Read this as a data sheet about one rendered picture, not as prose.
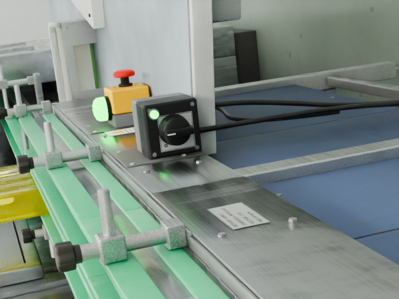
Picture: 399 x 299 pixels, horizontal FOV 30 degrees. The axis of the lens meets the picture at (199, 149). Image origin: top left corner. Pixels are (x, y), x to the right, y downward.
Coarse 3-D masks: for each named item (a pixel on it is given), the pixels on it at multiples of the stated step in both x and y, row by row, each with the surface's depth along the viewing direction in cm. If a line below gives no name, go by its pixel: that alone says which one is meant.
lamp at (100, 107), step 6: (96, 102) 133; (102, 102) 133; (108, 102) 133; (96, 108) 133; (102, 108) 133; (108, 108) 133; (96, 114) 134; (102, 114) 133; (108, 114) 133; (102, 120) 135; (108, 120) 135
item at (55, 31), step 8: (48, 24) 189; (56, 24) 176; (56, 32) 176; (56, 40) 191; (56, 48) 191; (64, 48) 177; (56, 56) 192; (64, 56) 177; (56, 64) 192; (64, 64) 177; (56, 72) 193; (64, 72) 177; (56, 80) 193; (64, 80) 178; (64, 88) 194; (64, 96) 194
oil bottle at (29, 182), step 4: (24, 180) 157; (28, 180) 157; (32, 180) 157; (4, 184) 156; (8, 184) 156; (12, 184) 156; (16, 184) 155; (20, 184) 155; (24, 184) 154; (28, 184) 154; (32, 184) 154; (0, 188) 153; (4, 188) 153; (8, 188) 153; (12, 188) 153
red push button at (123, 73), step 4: (116, 72) 134; (120, 72) 133; (124, 72) 133; (128, 72) 133; (132, 72) 134; (116, 76) 134; (120, 76) 133; (124, 76) 133; (128, 76) 134; (124, 80) 135; (128, 80) 135
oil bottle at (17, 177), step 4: (4, 176) 162; (8, 176) 162; (12, 176) 161; (16, 176) 161; (20, 176) 161; (24, 176) 160; (28, 176) 160; (0, 180) 159; (4, 180) 159; (8, 180) 158; (12, 180) 158; (16, 180) 159; (20, 180) 159; (0, 184) 158
